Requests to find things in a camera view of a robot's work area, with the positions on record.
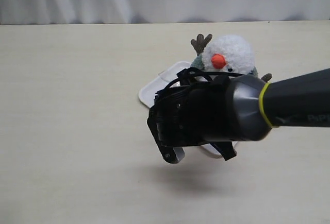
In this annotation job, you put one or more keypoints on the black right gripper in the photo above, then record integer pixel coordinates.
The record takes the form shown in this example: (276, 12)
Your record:
(188, 112)

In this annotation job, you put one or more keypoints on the green knitted scarf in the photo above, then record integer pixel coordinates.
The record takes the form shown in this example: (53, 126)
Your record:
(197, 63)

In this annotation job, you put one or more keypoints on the white plush snowman toy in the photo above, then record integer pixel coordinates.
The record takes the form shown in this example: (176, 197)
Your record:
(227, 53)

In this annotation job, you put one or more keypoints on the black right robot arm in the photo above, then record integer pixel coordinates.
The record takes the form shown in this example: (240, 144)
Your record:
(255, 106)

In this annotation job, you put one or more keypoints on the white plastic tray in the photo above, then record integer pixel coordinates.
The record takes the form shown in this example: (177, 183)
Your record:
(146, 96)

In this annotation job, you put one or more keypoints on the white backdrop curtain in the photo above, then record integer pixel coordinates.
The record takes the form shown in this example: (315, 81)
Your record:
(165, 0)

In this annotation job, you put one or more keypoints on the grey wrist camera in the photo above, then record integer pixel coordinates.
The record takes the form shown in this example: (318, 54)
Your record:
(170, 155)

